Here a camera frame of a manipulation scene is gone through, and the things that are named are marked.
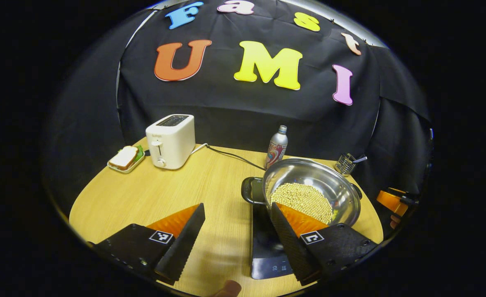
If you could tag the white rectangular plate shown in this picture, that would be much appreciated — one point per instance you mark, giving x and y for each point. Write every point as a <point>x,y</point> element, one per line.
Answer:
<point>133,168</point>

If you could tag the stainless steel pot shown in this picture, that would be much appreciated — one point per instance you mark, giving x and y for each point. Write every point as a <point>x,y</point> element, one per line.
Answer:
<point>309,171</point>

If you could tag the black induction cooktop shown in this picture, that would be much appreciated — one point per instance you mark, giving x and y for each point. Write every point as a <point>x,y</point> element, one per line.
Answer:
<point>263,247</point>

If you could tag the black backdrop cloth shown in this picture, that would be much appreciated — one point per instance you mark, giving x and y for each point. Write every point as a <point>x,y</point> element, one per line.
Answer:
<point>226,107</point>

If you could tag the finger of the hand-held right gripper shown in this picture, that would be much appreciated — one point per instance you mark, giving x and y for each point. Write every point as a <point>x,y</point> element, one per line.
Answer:
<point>391,202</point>

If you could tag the sandwich with lettuce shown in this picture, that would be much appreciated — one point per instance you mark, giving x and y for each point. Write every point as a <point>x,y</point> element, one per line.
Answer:
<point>123,159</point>

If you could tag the white toaster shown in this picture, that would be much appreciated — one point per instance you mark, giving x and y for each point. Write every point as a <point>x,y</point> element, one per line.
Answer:
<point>171,142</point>

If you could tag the pile of soybeans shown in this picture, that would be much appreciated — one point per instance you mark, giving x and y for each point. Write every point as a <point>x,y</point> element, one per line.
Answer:
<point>303,200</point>

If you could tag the silver printed bottle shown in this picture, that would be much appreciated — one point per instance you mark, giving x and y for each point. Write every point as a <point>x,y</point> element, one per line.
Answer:
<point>277,148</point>

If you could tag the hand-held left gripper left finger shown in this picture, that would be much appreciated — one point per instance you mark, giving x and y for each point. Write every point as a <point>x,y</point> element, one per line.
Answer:
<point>181,251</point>

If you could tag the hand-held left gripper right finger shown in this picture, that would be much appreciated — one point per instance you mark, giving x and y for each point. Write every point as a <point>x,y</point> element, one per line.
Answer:
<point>290,247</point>

